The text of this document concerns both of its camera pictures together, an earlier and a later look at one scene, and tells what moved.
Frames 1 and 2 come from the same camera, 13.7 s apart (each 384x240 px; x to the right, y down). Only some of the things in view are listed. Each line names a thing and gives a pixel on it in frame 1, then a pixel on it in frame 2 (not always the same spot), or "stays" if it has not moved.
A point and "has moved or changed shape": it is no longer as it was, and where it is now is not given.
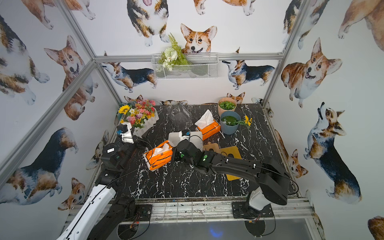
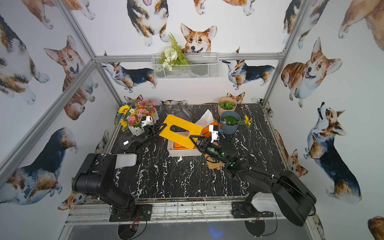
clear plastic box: (179, 114) stays
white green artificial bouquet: (173, 55) stays
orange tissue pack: (159, 156) has moved or changed shape
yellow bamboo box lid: (234, 151) has moved or changed shape
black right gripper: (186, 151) to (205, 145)
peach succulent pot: (226, 104) stays
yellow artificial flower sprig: (246, 121) stays
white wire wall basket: (201, 66) stays
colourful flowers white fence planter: (141, 114) stays
